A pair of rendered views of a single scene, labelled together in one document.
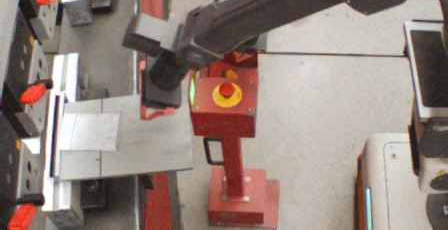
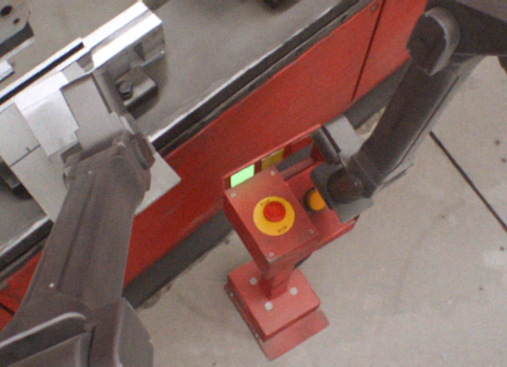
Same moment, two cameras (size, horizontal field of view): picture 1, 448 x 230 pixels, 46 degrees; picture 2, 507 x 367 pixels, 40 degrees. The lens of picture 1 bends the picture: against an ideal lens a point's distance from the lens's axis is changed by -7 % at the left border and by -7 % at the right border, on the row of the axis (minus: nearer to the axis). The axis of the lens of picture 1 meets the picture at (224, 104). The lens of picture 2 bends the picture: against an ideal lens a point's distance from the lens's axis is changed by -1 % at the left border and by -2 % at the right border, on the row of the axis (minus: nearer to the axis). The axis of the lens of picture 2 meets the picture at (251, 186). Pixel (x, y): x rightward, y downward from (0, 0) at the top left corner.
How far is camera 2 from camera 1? 0.54 m
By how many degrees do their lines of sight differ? 23
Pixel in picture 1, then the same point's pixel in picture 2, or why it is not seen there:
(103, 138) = (57, 136)
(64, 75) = (122, 31)
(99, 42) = (220, 29)
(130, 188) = not seen: hidden behind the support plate
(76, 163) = (9, 130)
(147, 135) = not seen: hidden behind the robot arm
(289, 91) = (451, 259)
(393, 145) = not seen: outside the picture
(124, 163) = (40, 180)
